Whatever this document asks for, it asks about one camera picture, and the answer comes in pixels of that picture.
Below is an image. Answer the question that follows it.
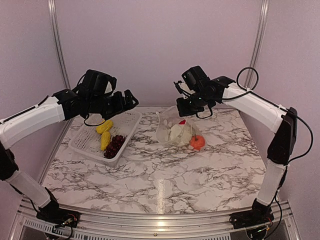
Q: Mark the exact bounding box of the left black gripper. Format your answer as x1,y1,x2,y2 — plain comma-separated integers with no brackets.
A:
87,89,139,120

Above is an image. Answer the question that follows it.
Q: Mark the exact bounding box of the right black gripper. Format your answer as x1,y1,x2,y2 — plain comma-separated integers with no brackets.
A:
176,89,213,117

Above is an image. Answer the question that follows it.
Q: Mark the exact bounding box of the yellow banana piece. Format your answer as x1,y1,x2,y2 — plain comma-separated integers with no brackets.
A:
96,119,113,135

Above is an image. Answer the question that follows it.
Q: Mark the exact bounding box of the red bell pepper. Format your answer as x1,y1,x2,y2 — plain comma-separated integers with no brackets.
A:
178,119,187,125

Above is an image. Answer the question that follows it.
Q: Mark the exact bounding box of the yellow corn cob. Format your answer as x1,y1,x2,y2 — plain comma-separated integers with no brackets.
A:
100,131,111,151

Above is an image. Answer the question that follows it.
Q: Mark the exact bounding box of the white cauliflower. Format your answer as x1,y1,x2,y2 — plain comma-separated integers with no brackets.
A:
169,124,193,147

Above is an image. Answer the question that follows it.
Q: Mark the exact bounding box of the clear zip top bag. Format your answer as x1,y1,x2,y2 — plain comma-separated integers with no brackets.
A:
156,106,207,151

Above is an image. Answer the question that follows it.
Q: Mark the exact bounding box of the dark red grape bunch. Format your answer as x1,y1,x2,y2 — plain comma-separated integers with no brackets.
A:
103,135,126,159

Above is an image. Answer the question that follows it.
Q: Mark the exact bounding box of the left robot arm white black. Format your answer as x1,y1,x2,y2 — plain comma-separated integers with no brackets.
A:
0,89,139,223

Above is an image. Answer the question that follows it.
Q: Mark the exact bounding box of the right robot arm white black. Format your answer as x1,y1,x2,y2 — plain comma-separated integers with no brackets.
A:
174,75,298,224

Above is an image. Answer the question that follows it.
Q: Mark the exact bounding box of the white plastic basket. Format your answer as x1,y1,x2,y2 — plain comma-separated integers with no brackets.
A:
68,110,142,167

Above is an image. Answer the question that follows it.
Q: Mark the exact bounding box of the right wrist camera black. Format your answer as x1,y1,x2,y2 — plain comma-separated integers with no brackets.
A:
181,65,210,92

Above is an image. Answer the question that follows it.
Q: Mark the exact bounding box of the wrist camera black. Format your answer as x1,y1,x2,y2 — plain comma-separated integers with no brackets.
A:
81,69,117,96
181,65,210,92

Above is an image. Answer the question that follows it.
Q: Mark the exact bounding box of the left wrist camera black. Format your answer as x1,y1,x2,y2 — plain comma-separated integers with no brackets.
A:
81,69,117,96

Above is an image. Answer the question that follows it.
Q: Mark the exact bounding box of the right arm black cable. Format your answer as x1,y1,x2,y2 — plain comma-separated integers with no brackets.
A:
196,66,261,120

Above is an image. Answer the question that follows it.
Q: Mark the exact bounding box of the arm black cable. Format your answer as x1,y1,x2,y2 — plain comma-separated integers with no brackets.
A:
76,73,117,127
196,66,261,120

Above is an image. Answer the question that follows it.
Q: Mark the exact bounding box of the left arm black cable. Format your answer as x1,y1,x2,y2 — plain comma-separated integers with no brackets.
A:
76,73,117,127

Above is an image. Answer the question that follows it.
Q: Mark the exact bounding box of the right aluminium frame post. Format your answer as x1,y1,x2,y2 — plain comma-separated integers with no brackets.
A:
243,0,270,87

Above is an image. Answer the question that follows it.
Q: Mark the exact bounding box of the aluminium frame post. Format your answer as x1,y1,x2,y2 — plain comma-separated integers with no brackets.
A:
243,0,270,87
48,0,71,89

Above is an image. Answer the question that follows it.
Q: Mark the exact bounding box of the left aluminium frame post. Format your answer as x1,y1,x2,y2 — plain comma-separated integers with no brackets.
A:
48,0,71,89

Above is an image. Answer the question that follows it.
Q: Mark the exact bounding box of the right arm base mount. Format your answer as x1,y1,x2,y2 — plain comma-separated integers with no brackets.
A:
229,200,275,229

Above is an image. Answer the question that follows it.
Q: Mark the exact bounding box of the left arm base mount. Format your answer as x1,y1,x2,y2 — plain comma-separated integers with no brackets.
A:
36,200,80,228

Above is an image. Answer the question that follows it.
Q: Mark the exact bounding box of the front aluminium rail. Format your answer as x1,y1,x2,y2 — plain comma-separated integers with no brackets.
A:
9,197,303,240

